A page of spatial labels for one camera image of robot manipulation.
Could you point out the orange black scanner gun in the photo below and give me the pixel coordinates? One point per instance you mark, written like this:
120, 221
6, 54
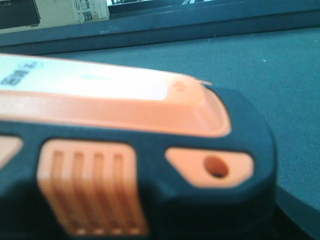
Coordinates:
95, 151

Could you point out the stacked cardboard box lower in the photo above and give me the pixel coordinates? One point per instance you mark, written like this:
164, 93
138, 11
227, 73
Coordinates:
25, 15

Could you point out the dark raised table ledge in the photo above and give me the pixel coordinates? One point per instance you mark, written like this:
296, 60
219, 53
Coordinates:
74, 38

